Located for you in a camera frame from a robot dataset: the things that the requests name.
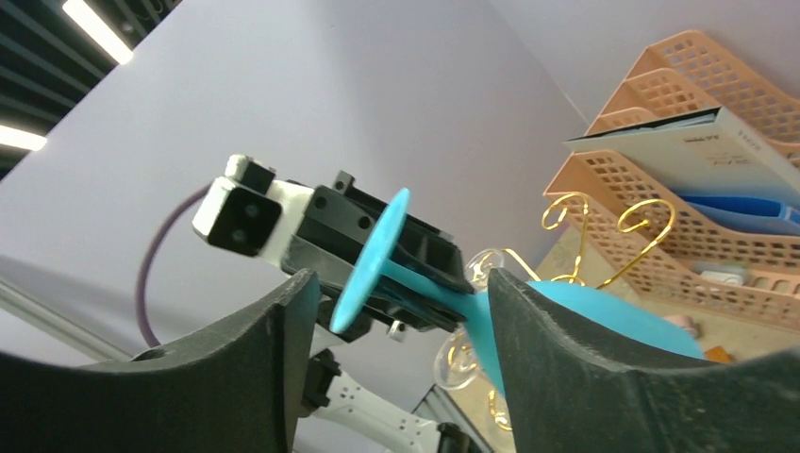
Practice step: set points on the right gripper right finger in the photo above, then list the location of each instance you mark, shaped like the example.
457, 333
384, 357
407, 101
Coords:
574, 386

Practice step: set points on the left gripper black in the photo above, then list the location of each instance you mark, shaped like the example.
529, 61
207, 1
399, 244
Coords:
345, 227

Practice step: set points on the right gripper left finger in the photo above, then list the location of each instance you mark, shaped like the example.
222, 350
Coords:
232, 386

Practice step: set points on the blue plastic goblet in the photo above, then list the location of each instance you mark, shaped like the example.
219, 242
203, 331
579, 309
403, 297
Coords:
485, 319

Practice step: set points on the tall clear flute glass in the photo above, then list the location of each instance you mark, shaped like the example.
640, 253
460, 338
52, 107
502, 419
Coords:
456, 365

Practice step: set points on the clear wine glass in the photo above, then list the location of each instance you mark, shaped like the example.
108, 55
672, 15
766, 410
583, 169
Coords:
477, 270

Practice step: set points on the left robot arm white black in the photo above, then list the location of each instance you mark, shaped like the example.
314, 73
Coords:
331, 394

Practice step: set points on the wooden rack base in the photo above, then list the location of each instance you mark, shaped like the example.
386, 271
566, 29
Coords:
718, 354

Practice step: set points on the pink white eraser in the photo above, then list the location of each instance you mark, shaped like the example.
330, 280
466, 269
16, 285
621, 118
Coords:
686, 323

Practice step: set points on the pink plastic file organizer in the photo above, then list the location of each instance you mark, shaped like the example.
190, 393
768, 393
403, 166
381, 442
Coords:
665, 248

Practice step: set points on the blue folder in organizer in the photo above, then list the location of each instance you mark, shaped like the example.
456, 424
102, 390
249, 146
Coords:
747, 214

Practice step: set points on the grey white document folder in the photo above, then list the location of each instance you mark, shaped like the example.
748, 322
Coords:
709, 151

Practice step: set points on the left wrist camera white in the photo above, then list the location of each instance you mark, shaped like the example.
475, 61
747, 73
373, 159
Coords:
250, 212

